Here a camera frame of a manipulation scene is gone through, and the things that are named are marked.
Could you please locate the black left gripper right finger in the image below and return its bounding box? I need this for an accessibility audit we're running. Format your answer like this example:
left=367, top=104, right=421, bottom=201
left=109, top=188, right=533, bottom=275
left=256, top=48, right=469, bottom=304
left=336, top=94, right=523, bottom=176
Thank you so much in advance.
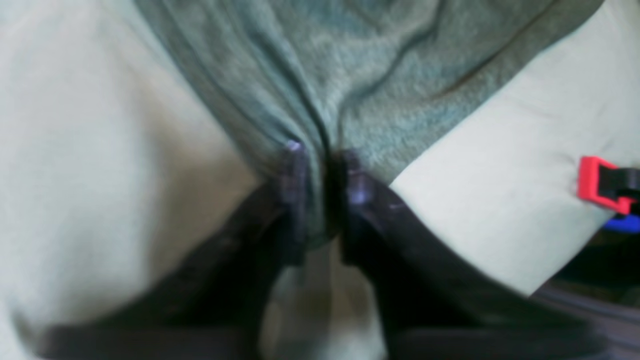
left=336, top=152, right=608, bottom=360

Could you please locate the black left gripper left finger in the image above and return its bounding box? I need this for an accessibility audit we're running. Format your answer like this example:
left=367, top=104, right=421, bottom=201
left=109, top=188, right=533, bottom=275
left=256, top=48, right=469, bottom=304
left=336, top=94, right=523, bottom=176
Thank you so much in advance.
left=36, top=141, right=309, bottom=360

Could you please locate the green T-shirt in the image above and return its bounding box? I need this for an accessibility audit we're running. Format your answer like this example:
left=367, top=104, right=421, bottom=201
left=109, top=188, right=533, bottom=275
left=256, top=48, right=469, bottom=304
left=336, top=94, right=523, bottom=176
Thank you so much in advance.
left=135, top=0, right=602, bottom=249

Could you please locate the light green table cloth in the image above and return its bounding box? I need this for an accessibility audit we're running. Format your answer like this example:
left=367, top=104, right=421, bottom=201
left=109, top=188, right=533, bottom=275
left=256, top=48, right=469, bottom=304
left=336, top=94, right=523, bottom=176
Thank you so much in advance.
left=1, top=0, right=639, bottom=360

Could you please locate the blue orange bar clamp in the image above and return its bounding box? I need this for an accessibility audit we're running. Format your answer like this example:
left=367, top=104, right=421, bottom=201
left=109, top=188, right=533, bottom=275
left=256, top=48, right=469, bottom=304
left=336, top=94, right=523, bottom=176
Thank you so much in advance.
left=577, top=156, right=640, bottom=234

